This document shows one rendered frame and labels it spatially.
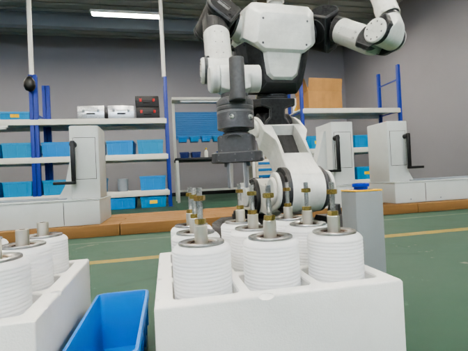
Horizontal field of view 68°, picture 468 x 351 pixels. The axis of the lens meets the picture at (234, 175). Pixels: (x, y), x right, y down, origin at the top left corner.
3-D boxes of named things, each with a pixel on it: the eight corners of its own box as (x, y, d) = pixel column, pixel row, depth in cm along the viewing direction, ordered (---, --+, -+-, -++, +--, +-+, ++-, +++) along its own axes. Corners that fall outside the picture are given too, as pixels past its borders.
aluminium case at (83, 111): (84, 124, 538) (84, 111, 539) (110, 123, 544) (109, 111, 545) (76, 119, 497) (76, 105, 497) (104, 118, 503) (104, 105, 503)
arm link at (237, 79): (214, 116, 87) (212, 71, 87) (256, 115, 88) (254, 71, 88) (219, 106, 76) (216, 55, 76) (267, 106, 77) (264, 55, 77)
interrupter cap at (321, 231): (303, 234, 63) (303, 230, 63) (333, 229, 67) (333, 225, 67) (335, 239, 57) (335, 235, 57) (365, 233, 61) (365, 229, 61)
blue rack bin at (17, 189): (17, 196, 525) (17, 182, 525) (44, 195, 532) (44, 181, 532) (2, 198, 476) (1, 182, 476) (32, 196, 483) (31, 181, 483)
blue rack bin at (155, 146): (139, 157, 559) (138, 143, 559) (164, 156, 567) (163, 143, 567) (137, 154, 510) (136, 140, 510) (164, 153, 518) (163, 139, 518)
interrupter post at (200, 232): (203, 243, 59) (203, 223, 59) (212, 244, 57) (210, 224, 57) (191, 245, 58) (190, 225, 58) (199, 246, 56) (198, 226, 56)
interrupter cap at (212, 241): (207, 239, 63) (207, 235, 63) (233, 244, 57) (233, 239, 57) (170, 246, 58) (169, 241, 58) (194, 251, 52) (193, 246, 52)
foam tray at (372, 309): (162, 325, 86) (159, 253, 87) (310, 306, 94) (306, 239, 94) (159, 439, 48) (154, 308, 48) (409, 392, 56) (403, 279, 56)
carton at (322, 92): (292, 114, 618) (290, 86, 619) (327, 115, 637) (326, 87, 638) (306, 108, 566) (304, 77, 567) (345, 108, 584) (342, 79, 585)
